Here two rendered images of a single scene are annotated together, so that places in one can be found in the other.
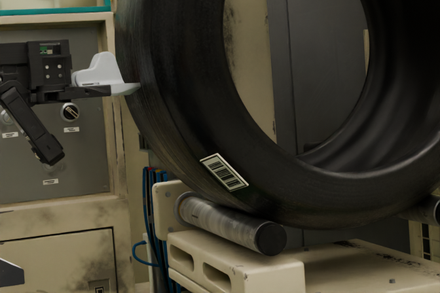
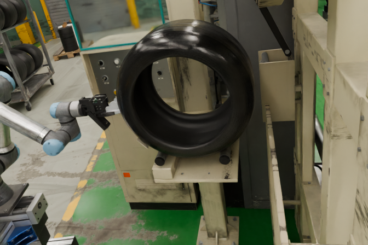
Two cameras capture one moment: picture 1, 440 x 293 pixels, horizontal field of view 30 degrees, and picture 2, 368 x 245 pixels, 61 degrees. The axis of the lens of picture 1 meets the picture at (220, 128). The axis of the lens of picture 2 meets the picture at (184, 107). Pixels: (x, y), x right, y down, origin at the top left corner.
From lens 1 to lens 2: 101 cm
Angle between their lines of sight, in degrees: 40
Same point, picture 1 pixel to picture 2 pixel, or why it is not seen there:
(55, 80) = (99, 110)
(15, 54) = (88, 102)
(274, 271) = (161, 170)
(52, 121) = (154, 75)
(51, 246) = not seen: hidden behind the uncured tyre
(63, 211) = not seen: hidden behind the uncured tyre
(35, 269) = not seen: hidden behind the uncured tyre
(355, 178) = (183, 149)
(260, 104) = (200, 89)
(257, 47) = (197, 70)
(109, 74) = (114, 108)
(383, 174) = (194, 149)
